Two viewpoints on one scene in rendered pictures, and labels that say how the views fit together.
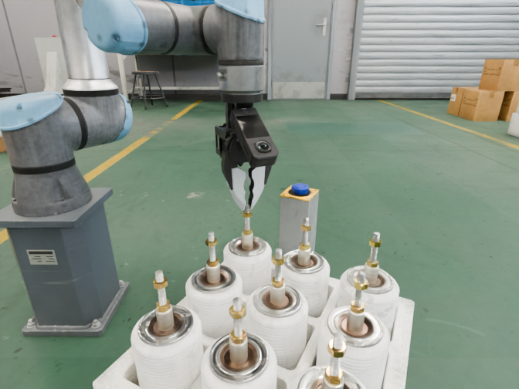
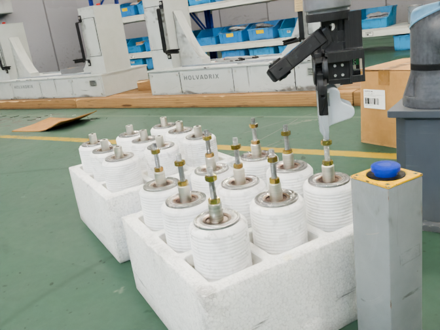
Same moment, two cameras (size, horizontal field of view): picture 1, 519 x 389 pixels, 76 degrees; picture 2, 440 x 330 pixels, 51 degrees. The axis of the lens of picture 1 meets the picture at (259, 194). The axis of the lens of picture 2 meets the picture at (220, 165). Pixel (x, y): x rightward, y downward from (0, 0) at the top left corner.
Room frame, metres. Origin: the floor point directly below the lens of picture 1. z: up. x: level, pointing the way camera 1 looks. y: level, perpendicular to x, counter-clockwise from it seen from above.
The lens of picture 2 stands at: (0.87, -0.73, 0.55)
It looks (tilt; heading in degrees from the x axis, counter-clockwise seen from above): 17 degrees down; 126
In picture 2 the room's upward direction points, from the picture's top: 8 degrees counter-clockwise
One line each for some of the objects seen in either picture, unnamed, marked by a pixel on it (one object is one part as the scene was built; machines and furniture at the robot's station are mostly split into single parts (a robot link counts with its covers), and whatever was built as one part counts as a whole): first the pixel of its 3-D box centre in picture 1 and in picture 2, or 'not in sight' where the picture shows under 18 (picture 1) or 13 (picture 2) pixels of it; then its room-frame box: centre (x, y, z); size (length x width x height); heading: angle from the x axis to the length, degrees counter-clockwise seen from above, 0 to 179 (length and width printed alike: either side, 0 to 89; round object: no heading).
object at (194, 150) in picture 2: not in sight; (203, 166); (0.09, 0.27, 0.16); 0.10 x 0.10 x 0.18
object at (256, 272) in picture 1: (248, 283); (331, 224); (0.57, 0.02, 0.16); 0.10 x 0.10 x 0.18
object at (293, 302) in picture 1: (277, 299); (240, 182); (0.41, -0.03, 0.25); 0.08 x 0.08 x 0.01
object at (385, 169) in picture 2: (300, 190); (385, 171); (0.71, -0.09, 0.32); 0.04 x 0.04 x 0.02
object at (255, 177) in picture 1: (251, 182); (336, 113); (0.60, 0.01, 0.38); 0.06 x 0.03 x 0.09; 25
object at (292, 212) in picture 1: (296, 252); (387, 271); (0.71, -0.09, 0.16); 0.07 x 0.07 x 0.31; 63
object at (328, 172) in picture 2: (247, 240); (328, 173); (0.57, 0.02, 0.26); 0.02 x 0.02 x 0.03
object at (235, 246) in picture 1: (247, 246); (329, 179); (0.57, 0.02, 0.25); 0.08 x 0.08 x 0.01
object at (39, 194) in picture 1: (49, 181); (437, 81); (0.68, 0.46, 0.35); 0.15 x 0.15 x 0.10
